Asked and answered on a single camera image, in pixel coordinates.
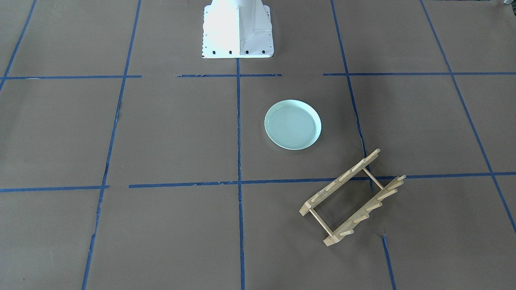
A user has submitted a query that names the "wooden dish rack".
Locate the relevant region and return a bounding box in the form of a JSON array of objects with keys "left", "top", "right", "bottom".
[{"left": 299, "top": 149, "right": 407, "bottom": 247}]

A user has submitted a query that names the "light green ceramic plate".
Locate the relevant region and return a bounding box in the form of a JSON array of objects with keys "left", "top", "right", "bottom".
[{"left": 264, "top": 99, "right": 322, "bottom": 150}]

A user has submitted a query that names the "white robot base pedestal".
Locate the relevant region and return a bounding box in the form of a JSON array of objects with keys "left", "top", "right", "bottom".
[{"left": 202, "top": 0, "right": 274, "bottom": 59}]

